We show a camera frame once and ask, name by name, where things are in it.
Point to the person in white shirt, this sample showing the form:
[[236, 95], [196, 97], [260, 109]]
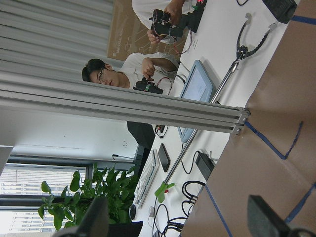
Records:
[[159, 68]]

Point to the blue teach pendant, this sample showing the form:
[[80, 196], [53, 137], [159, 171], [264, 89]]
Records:
[[199, 85]]

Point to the black smartphone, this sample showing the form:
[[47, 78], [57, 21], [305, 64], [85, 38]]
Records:
[[164, 157]]

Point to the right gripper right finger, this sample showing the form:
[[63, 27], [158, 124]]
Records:
[[262, 221]]

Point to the black power adapter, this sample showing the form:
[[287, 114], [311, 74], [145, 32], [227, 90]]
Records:
[[205, 165]]

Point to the white keyboard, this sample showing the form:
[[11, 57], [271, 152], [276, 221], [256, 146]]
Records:
[[146, 178]]

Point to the aluminium frame post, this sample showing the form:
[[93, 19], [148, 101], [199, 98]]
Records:
[[94, 100]]

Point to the green potted plant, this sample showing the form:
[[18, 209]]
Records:
[[117, 186]]

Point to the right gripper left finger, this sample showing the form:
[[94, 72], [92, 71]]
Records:
[[95, 222]]

